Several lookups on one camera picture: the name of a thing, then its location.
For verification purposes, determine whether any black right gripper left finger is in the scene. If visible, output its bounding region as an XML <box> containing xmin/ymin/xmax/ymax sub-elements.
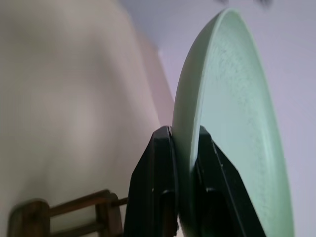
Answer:
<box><xmin>122</xmin><ymin>125</ymin><xmax>180</xmax><ymax>237</ymax></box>

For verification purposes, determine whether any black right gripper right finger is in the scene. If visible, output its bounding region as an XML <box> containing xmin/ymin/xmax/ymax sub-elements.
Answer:
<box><xmin>194</xmin><ymin>125</ymin><xmax>268</xmax><ymax>237</ymax></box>

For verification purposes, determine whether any green plate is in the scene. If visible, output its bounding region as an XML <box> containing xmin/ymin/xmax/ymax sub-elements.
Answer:
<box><xmin>171</xmin><ymin>8</ymin><xmax>294</xmax><ymax>237</ymax></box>

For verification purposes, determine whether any wooden dish rack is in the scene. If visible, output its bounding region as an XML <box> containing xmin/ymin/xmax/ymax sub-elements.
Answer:
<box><xmin>9</xmin><ymin>189</ymin><xmax>129</xmax><ymax>237</ymax></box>

